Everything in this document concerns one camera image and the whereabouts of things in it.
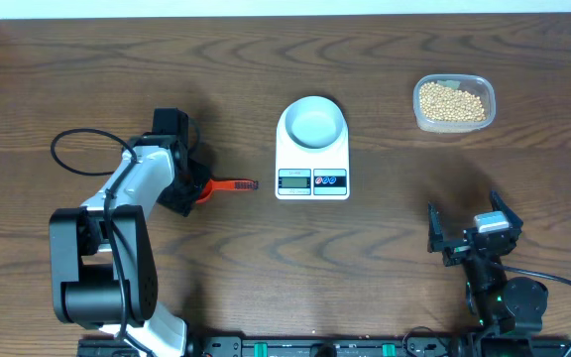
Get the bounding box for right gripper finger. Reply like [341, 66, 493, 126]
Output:
[489, 190, 523, 229]
[427, 202, 444, 253]

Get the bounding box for white digital kitchen scale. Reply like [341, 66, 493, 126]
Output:
[275, 112, 350, 200]

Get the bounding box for right black cable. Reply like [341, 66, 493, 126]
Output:
[493, 262, 571, 357]

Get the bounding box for red plastic measuring scoop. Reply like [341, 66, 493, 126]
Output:
[196, 179, 259, 203]

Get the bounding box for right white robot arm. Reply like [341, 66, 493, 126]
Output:
[427, 191, 548, 356]

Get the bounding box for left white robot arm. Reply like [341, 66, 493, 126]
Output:
[49, 129, 209, 356]

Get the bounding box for black cable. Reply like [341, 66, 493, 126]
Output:
[50, 116, 202, 348]
[493, 262, 571, 357]

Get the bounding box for clear plastic food container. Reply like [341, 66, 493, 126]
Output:
[412, 74, 497, 134]

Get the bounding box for left black cable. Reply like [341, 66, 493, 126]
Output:
[50, 116, 202, 348]

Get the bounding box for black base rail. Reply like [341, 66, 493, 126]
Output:
[76, 335, 571, 357]

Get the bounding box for pale blue round bowl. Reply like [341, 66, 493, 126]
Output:
[284, 96, 347, 150]

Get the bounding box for yellow soybeans pile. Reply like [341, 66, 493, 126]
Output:
[418, 82, 486, 122]

